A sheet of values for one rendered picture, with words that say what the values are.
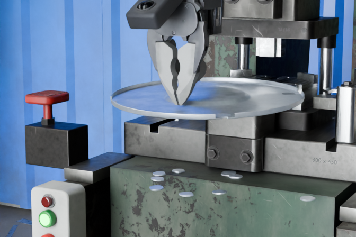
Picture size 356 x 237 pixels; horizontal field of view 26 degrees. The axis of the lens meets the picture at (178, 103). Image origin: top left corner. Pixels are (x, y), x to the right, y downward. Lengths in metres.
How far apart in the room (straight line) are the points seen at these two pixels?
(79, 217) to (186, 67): 0.35
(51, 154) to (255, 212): 0.38
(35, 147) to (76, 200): 0.16
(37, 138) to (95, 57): 1.60
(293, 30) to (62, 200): 0.47
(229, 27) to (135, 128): 0.24
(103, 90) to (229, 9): 1.68
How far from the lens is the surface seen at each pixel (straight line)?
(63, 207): 1.25
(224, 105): 1.10
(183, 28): 1.06
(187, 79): 1.06
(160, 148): 1.36
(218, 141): 1.27
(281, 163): 1.27
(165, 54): 1.08
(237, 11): 1.30
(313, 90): 1.40
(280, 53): 1.38
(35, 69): 3.12
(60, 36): 3.00
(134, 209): 1.31
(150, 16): 0.98
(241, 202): 1.21
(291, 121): 1.33
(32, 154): 1.38
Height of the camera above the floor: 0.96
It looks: 9 degrees down
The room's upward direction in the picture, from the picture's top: straight up
